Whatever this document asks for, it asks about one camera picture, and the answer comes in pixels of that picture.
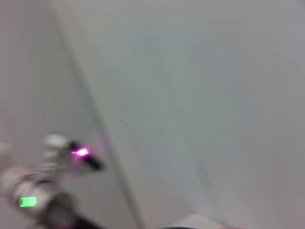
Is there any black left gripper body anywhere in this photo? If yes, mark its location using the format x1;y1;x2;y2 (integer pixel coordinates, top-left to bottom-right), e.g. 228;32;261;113
45;192;101;229

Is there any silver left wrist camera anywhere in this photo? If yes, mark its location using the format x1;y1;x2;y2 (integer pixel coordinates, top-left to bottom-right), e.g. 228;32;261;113
42;133;105;174

